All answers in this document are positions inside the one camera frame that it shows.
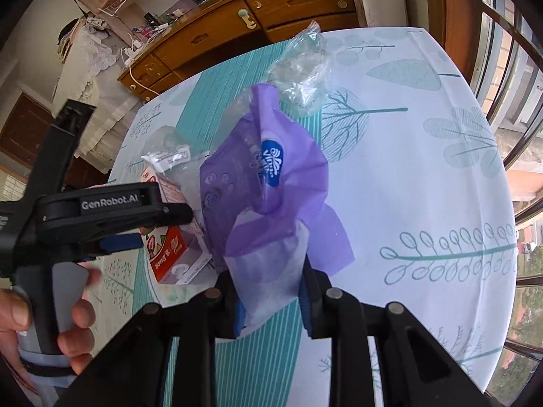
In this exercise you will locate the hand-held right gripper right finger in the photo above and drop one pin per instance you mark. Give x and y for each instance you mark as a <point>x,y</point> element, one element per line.
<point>306,305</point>

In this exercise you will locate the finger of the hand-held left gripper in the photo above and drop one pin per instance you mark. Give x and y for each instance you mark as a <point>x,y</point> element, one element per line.
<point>123,243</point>
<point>176,214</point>

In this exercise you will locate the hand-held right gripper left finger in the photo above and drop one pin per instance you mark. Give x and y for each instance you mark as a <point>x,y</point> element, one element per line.
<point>239,318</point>

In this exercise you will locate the strawberry print carton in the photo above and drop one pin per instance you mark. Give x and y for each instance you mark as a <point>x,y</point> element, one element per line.
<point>169,254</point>

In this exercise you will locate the purple plastic bag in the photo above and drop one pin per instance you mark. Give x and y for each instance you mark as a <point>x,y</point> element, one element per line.
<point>275,203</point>

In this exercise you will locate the person's left hand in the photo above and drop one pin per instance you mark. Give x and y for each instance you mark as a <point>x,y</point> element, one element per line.
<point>78,339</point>

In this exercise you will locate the clear labelled plastic packet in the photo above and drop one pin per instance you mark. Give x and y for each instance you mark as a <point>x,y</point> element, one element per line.
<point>169,152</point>

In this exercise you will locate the dark wooden cabinet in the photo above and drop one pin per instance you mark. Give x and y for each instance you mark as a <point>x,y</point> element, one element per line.
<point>25,131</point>

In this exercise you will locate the white lace cloth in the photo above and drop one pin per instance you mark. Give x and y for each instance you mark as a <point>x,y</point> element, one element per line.
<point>85,72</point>

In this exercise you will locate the white power strip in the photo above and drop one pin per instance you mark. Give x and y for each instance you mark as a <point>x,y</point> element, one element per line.
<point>135,48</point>

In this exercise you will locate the clear plastic bag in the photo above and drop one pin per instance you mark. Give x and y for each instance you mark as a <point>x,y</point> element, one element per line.
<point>301,72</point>

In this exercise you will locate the leaf print tablecloth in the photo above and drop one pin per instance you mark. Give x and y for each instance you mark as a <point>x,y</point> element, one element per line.
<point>424,157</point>

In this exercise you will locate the wooden dresser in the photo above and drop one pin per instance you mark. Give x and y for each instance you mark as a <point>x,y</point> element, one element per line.
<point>275,4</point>

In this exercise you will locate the window frame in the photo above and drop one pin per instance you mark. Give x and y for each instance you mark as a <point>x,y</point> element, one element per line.
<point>509,51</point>

